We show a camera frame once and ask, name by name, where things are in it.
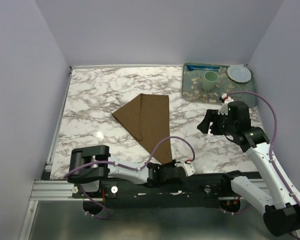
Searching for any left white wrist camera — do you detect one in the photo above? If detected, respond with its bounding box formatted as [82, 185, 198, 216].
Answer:
[175, 160, 197, 177]

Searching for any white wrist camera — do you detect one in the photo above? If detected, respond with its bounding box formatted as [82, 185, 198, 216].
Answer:
[175, 160, 197, 177]
[217, 93, 234, 116]

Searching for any small white plate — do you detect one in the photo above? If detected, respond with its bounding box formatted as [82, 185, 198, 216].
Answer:
[227, 65, 252, 83]

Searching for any blue plastic utensil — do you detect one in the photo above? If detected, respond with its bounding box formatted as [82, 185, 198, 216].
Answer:
[186, 64, 220, 72]

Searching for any brown cloth napkin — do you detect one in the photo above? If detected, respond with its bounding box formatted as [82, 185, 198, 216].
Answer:
[112, 93, 173, 164]

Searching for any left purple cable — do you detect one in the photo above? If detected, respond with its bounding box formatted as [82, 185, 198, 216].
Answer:
[63, 136, 196, 220]

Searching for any black mounting base rail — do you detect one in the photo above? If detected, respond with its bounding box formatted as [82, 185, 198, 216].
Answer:
[41, 170, 282, 210]

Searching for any light green cup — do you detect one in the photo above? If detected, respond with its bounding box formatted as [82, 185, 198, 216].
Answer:
[202, 71, 219, 92]

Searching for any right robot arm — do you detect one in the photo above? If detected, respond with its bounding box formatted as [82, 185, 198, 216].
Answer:
[197, 101, 300, 237]

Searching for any aluminium extrusion frame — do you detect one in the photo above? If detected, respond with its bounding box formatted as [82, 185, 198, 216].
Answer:
[20, 180, 273, 240]

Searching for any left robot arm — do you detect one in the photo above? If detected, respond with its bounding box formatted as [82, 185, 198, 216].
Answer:
[64, 145, 195, 198]

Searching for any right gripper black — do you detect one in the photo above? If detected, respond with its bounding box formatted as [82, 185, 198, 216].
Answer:
[196, 108, 237, 136]

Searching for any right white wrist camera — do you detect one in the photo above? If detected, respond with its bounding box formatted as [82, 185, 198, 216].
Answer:
[217, 93, 234, 116]

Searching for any purple cable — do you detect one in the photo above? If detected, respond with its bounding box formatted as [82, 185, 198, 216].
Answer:
[63, 136, 196, 220]
[221, 91, 300, 240]

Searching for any floral blue serving tray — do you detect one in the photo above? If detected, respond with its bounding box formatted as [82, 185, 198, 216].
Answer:
[181, 62, 257, 108]

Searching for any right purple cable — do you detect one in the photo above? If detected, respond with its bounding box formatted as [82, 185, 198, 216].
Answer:
[221, 91, 300, 240]

